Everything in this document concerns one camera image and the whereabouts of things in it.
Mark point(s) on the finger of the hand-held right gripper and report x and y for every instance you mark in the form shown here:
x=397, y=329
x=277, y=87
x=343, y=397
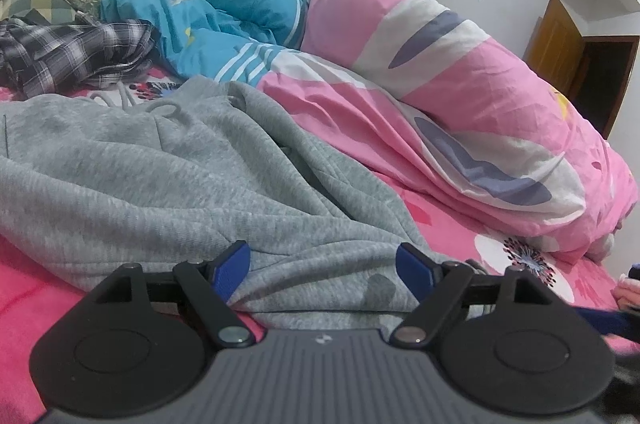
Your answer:
x=605, y=320

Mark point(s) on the green plaid pillow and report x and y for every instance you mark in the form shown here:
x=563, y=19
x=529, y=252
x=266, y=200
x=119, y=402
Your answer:
x=30, y=2

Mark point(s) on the pink floral fleece blanket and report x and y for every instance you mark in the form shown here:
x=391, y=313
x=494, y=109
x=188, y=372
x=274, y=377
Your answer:
x=30, y=294

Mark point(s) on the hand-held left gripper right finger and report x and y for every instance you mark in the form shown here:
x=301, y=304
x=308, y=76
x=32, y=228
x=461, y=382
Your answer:
x=415, y=266

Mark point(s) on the dark plaid shirt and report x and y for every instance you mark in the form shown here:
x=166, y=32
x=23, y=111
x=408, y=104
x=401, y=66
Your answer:
x=65, y=49

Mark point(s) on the pink and blue floral duvet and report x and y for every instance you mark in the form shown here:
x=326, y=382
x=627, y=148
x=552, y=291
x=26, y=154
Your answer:
x=400, y=114

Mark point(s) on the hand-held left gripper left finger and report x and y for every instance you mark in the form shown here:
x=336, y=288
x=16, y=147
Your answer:
x=232, y=266

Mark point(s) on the wooden door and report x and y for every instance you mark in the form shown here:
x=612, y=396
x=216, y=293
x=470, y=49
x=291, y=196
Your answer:
x=555, y=44

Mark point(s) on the pink folded cloth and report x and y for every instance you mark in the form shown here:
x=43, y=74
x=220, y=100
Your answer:
x=631, y=294

